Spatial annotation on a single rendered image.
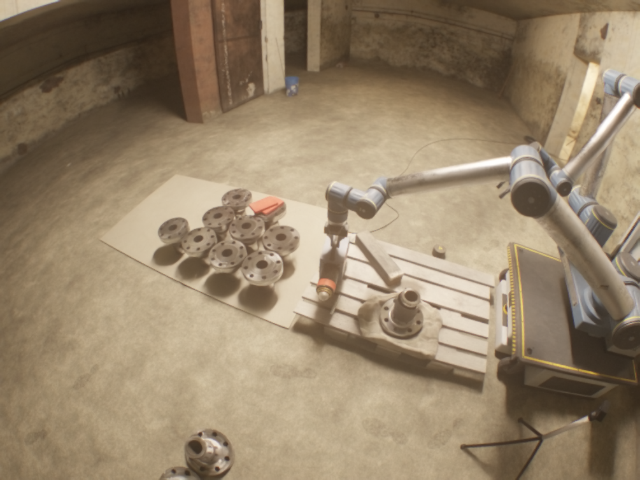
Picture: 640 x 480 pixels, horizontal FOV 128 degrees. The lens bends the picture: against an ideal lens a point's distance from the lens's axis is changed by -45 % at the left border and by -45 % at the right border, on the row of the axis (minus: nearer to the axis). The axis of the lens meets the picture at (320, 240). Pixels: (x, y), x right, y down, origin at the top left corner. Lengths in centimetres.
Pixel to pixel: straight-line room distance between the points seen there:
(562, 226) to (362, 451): 135
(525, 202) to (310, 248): 164
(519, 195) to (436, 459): 134
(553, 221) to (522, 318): 88
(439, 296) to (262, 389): 123
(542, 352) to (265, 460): 159
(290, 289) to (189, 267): 81
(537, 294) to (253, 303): 188
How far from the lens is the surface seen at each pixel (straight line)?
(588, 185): 214
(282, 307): 189
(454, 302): 195
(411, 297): 161
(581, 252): 119
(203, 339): 189
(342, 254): 163
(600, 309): 178
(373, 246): 197
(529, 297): 200
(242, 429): 164
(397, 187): 139
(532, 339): 181
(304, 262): 212
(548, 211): 107
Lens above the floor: 159
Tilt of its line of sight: 44 degrees down
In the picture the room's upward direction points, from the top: 2 degrees clockwise
